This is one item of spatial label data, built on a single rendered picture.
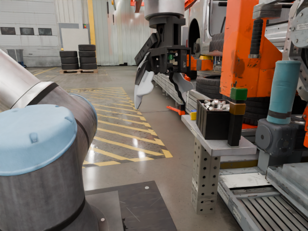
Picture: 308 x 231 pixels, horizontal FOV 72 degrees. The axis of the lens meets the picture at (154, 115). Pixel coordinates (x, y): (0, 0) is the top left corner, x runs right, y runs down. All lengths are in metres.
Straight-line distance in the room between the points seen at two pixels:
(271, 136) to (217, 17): 2.43
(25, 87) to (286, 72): 0.88
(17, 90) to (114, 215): 0.36
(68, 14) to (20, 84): 13.29
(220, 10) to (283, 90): 2.58
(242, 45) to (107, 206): 1.05
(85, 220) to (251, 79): 1.12
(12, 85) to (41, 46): 13.32
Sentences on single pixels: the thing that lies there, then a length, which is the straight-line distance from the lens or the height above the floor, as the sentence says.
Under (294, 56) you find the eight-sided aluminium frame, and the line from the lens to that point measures 1.18.
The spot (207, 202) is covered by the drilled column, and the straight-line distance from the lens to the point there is 1.15.
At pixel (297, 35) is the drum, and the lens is 0.91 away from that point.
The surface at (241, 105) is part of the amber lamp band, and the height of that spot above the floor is 0.60.
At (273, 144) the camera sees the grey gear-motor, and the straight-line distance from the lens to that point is 1.29.
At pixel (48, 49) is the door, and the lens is 13.80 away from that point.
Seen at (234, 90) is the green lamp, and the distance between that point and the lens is 0.74.
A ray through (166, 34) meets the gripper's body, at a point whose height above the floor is 0.81.
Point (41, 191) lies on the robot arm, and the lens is 0.38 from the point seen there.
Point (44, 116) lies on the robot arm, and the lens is 0.41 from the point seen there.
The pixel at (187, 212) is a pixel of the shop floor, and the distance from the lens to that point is 1.18.
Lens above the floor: 0.77
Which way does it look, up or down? 16 degrees down
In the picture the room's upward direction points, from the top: straight up
